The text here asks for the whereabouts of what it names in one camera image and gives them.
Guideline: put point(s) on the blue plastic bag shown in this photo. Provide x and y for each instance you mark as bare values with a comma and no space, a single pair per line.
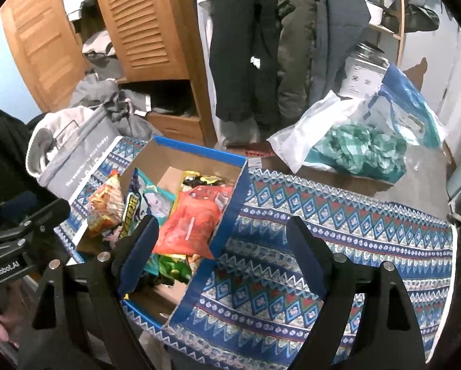
411,108

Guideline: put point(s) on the panelled wooden wardrobe door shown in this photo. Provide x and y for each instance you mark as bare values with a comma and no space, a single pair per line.
41,42

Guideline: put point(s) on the black hanging coat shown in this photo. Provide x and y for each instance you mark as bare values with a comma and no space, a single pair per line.
242,42

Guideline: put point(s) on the teal cartoon snack packet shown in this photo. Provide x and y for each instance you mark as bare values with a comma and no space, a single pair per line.
153,204

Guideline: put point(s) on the grey tote bag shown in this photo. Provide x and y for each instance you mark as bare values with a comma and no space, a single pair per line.
80,154

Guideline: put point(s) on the black bag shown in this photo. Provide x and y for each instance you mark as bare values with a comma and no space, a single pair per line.
7,150

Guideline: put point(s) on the blue-grey hanging coat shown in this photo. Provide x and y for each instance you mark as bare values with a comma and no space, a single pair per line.
338,27

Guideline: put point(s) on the large orange snack packet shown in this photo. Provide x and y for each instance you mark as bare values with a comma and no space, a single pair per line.
192,219

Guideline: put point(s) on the louvered wooden wardrobe door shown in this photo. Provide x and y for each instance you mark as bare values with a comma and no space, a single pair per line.
142,23

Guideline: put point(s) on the white plastic bag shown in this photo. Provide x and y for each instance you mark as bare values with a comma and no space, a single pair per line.
303,135

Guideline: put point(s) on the wooden wardrobe frame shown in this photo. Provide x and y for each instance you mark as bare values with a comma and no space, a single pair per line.
199,115

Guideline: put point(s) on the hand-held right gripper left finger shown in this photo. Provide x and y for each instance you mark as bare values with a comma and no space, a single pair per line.
138,254

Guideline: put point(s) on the blue patterned tablecloth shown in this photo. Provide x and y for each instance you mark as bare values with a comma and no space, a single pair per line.
330,208

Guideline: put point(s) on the wooden shelf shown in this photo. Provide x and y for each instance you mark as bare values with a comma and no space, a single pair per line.
396,42

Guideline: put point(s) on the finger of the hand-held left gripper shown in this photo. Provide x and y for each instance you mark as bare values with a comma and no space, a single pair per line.
45,217

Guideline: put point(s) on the olive hanging jacket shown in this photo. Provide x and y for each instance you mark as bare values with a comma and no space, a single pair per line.
296,42

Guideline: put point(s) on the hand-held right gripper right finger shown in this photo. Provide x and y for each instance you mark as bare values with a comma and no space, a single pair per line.
311,254

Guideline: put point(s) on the blue-edged cardboard box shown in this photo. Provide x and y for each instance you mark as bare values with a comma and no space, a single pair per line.
169,162

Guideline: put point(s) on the white hanging garment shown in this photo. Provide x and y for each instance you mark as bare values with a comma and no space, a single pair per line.
205,46

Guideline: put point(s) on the grey garment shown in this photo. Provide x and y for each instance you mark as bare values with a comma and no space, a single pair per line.
107,96

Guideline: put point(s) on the orange fries snack packet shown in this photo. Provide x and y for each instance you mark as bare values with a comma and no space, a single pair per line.
105,204

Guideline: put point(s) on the dark shoes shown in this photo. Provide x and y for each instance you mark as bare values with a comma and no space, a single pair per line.
415,11

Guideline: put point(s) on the pile of clothes in wardrobe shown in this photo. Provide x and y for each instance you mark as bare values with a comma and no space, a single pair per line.
95,46

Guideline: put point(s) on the white printed tin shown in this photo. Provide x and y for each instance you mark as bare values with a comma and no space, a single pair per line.
363,73

